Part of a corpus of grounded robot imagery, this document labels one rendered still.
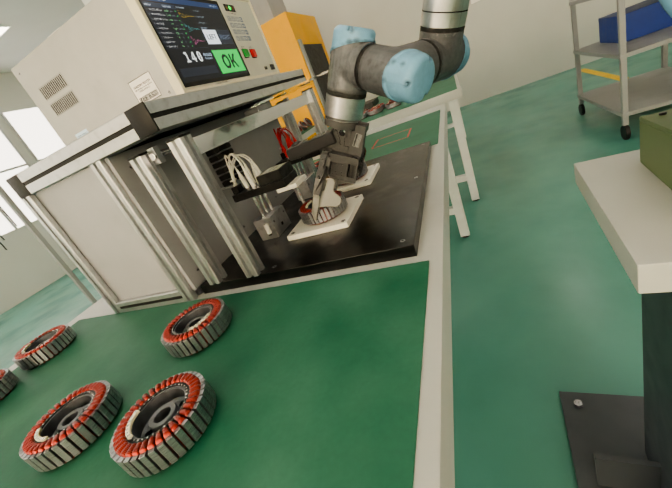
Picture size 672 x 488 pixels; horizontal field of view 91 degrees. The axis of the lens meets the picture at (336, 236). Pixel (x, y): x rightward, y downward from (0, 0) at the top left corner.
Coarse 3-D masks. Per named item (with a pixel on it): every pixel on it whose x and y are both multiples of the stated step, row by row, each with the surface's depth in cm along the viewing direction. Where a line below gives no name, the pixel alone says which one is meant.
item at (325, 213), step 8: (336, 192) 76; (344, 200) 74; (304, 208) 74; (320, 208) 71; (328, 208) 71; (336, 208) 72; (344, 208) 73; (304, 216) 73; (312, 216) 72; (320, 216) 71; (328, 216) 71; (336, 216) 73; (312, 224) 74
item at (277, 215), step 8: (280, 208) 82; (272, 216) 78; (280, 216) 81; (256, 224) 79; (272, 224) 78; (280, 224) 81; (288, 224) 84; (264, 232) 80; (272, 232) 79; (280, 232) 80
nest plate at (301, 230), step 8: (352, 200) 78; (360, 200) 78; (352, 208) 73; (344, 216) 71; (352, 216) 71; (304, 224) 76; (320, 224) 72; (328, 224) 70; (336, 224) 69; (344, 224) 68; (296, 232) 74; (304, 232) 72; (312, 232) 71; (320, 232) 71
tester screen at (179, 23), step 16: (144, 0) 58; (160, 0) 62; (176, 0) 66; (160, 16) 61; (176, 16) 65; (192, 16) 69; (208, 16) 74; (160, 32) 60; (176, 32) 64; (192, 32) 68; (176, 48) 63; (192, 48) 67; (208, 48) 71; (224, 48) 76; (176, 64) 62; (192, 64) 66; (208, 64) 70; (192, 80) 65
